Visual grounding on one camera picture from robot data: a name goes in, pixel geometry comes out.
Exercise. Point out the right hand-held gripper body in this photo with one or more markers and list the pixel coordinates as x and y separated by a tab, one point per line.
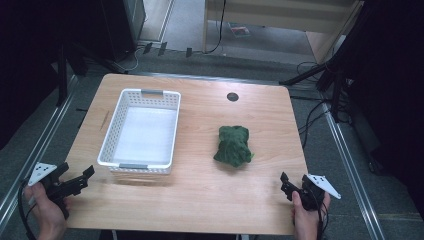
313	196

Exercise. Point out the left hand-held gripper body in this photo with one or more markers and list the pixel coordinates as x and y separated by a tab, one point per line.
63	189

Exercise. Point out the white plastic basket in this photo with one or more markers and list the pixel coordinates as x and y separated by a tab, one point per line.
143	133

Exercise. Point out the green leafy vegetable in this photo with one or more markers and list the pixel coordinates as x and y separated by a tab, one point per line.
233	145

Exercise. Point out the person's right hand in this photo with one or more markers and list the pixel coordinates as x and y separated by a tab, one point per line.
305	223

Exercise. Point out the person's left hand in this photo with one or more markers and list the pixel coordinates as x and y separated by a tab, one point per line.
48	213

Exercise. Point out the black metal stand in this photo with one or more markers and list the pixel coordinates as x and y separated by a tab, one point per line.
61	80
336	90

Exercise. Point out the dark round table grommet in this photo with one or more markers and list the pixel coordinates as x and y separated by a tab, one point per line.
232	97

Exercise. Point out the dark cabinet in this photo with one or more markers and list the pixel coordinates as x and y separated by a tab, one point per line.
120	23

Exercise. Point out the red and white packet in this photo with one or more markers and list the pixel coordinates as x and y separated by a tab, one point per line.
240	30

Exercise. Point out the light wooden cabinet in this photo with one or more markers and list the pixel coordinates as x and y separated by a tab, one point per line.
283	15

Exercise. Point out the metal floor rail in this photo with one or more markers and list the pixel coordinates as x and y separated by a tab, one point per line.
36	146
206	78
353	173

